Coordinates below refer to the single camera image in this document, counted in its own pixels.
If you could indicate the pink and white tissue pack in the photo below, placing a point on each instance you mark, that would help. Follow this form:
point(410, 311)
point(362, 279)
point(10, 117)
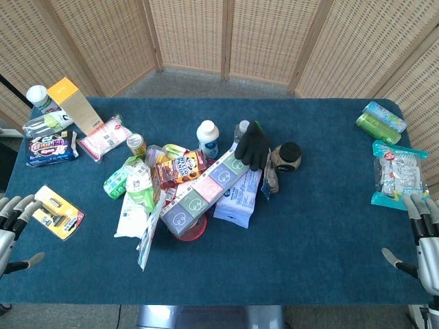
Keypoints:
point(104, 137)

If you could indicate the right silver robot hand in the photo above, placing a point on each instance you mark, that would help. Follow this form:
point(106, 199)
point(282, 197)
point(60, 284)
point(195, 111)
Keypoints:
point(427, 246)

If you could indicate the clear plastic water bottle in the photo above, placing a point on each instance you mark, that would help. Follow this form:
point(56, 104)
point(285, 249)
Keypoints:
point(241, 132)

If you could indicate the wicker folding screen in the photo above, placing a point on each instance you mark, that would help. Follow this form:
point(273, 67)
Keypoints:
point(219, 41)

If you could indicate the clear flat toothbrush pack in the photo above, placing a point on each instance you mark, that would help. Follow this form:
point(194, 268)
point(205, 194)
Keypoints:
point(148, 240)

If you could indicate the light blue can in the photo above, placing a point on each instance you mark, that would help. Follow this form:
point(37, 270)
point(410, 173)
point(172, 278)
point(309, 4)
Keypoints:
point(384, 116)

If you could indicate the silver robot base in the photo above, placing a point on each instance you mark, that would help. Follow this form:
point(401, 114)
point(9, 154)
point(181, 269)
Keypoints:
point(211, 316)

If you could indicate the yellow razor blister pack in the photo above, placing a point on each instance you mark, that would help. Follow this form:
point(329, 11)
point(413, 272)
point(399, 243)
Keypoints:
point(59, 212)

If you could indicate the teal clear-window candy bag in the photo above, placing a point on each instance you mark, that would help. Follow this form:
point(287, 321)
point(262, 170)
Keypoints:
point(399, 173)

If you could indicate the yellow green snack cup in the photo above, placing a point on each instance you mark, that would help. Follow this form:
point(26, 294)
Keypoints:
point(173, 150)

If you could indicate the red round container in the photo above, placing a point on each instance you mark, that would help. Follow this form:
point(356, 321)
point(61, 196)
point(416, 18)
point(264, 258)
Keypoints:
point(193, 231)

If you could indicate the orange and beige tall box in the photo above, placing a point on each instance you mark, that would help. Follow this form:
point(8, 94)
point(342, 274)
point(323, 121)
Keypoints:
point(76, 106)

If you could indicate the green can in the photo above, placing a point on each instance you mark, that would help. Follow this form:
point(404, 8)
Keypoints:
point(377, 128)

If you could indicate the white paper cup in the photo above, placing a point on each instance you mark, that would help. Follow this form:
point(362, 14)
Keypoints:
point(37, 97)

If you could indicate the white and green pouch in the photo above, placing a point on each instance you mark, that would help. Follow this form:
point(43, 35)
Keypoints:
point(135, 202)

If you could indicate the dark blue sanitary pad pack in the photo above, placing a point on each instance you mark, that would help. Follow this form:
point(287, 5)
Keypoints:
point(50, 148)

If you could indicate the green and white wipes pack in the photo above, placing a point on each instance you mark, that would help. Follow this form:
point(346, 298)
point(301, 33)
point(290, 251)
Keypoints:
point(118, 180)

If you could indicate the white blue-print pouch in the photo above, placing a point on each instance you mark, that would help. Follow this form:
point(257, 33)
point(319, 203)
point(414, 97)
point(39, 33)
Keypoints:
point(236, 198)

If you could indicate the red snack packet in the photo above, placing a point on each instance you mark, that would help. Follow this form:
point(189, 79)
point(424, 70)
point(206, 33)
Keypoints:
point(168, 192)

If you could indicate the black work glove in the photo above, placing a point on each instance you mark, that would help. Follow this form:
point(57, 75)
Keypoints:
point(253, 145)

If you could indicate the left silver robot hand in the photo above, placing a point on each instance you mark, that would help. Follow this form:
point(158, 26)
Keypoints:
point(7, 236)

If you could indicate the round brown black-lidded jar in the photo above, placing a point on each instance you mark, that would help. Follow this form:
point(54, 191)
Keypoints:
point(287, 157)

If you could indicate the clear pack with green items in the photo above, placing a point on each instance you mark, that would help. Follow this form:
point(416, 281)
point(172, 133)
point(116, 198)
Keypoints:
point(44, 124)

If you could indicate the blue felt table mat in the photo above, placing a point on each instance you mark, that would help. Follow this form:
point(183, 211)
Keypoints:
point(274, 219)

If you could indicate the gold drink can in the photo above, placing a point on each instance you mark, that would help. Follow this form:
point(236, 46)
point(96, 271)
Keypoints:
point(136, 144)

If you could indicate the hello panda biscuit box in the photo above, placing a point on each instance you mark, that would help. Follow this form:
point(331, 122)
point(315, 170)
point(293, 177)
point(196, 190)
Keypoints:
point(181, 169)

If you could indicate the white yogurt drink bottle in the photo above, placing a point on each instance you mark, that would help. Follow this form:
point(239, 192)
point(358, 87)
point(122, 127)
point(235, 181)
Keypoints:
point(208, 138)

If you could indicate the long pastel multi-cup pack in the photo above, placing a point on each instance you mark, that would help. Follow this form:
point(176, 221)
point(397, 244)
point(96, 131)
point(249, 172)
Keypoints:
point(202, 192)

